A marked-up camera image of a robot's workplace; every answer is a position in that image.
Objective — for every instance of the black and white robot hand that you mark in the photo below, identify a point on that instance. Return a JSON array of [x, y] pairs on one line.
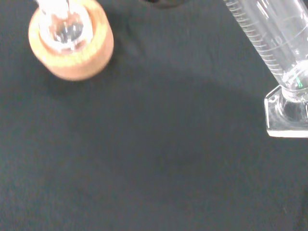
[[163, 3]]

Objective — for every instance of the clear round-bottom flask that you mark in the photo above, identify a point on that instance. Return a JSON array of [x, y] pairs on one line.
[[66, 30]]

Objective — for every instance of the black cloth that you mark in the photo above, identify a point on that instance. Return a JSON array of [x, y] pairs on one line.
[[144, 156]]

